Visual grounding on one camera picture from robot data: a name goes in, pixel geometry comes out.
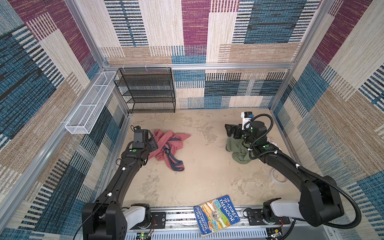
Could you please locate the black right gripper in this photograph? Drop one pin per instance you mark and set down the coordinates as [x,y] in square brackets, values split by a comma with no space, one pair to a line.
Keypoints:
[238,129]

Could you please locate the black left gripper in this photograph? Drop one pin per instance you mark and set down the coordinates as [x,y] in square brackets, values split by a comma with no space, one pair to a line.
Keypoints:
[152,143]

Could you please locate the olive green cloth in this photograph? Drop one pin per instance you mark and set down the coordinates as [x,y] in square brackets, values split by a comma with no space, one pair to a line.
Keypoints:
[239,150]

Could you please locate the pink red cloth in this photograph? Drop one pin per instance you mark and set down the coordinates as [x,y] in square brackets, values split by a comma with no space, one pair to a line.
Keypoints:
[168,144]

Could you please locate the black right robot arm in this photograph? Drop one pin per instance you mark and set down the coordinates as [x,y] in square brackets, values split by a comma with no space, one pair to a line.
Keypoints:
[320,198]

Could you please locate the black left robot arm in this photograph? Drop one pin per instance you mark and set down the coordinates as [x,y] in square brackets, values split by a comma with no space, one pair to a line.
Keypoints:
[104,219]

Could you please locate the white cloth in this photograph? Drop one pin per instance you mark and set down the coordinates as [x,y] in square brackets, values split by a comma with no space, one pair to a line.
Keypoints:
[272,142]

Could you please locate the colourful treehouse book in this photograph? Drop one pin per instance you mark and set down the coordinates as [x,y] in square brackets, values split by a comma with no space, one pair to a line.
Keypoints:
[216,215]

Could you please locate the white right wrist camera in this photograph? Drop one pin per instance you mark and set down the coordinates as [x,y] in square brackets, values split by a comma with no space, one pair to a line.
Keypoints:
[246,120]

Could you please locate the black wire shelf rack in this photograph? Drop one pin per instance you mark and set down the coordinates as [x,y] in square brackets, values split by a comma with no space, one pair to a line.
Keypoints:
[147,90]

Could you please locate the white mesh wall basket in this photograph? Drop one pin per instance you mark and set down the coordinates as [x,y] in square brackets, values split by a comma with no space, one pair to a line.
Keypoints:
[87,113]

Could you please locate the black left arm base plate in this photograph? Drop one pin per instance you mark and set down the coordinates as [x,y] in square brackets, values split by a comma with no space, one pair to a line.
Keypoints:
[158,221]

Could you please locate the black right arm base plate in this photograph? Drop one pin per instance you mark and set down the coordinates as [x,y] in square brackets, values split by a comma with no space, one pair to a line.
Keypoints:
[261,217]

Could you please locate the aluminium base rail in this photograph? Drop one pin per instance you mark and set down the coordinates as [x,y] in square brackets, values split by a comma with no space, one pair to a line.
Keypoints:
[181,224]

